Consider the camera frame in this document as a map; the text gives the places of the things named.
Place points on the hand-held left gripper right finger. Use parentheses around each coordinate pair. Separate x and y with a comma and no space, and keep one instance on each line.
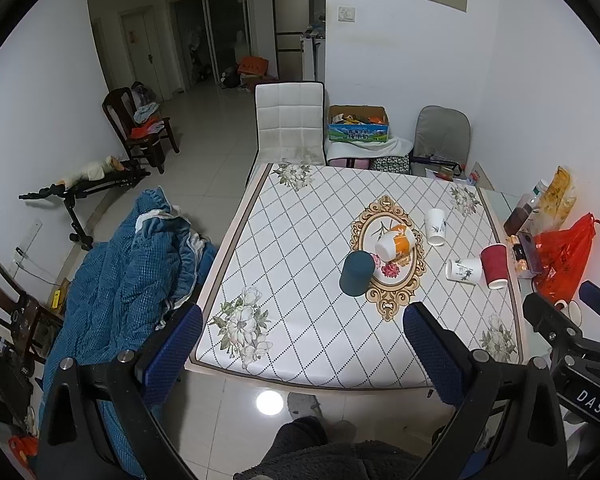
(432,355)

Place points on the blue quilted blanket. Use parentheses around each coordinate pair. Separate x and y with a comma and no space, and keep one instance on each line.
(120,290)

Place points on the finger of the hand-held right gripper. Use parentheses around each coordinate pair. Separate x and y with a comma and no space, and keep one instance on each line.
(597,297)
(550,322)

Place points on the brown bottle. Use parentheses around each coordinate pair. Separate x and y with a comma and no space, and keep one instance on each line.
(519,217)

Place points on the red paper cup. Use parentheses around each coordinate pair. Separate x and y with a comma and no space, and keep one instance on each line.
(495,265)

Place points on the pink bag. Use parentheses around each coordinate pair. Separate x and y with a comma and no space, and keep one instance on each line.
(347,162)

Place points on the black exercise bench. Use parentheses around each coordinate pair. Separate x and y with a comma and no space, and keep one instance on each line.
(90,187)

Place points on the white light switch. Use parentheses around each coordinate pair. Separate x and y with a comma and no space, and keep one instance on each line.
(346,13)

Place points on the grey padded chair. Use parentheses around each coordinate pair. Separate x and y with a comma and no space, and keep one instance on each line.
(440,132)

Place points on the person's legs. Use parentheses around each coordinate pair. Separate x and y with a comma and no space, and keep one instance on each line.
(325,460)

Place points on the cardboard box with blue print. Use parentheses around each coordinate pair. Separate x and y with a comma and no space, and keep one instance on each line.
(358,132)

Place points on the refrigerator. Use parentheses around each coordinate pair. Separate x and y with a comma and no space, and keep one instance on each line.
(295,35)

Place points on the small yellow box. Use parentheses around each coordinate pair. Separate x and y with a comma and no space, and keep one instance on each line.
(56,298)

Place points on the diamond patterned floral tablecloth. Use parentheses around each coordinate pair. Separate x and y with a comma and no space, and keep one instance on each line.
(300,270)

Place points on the orange and white cup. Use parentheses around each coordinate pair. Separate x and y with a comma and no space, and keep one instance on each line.
(392,245)

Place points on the patterned black and white bag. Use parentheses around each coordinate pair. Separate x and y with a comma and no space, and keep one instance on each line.
(390,164)

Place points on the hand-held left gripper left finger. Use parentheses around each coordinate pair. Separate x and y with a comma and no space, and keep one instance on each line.
(175,355)

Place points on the white cup with plant print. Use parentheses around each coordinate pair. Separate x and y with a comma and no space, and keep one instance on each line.
(436,227)
(464,270)

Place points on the yellow snack bag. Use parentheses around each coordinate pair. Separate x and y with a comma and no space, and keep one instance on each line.
(557,197)

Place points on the dark wooden chair with clothes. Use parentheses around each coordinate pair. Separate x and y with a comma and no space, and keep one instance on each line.
(145,135)

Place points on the teal cup with yellow inside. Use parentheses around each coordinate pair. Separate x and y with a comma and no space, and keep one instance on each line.
(356,275)

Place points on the white folded cloth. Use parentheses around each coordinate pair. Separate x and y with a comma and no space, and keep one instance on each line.
(370,149)

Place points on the orange box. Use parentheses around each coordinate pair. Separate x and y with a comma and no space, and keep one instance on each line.
(252,66)

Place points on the white padded chair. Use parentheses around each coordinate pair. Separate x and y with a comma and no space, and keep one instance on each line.
(290,120)

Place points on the small purple box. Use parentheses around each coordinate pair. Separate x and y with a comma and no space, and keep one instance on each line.
(530,255)

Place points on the orange plastic bag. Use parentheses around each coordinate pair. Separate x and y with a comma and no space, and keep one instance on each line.
(565,260)

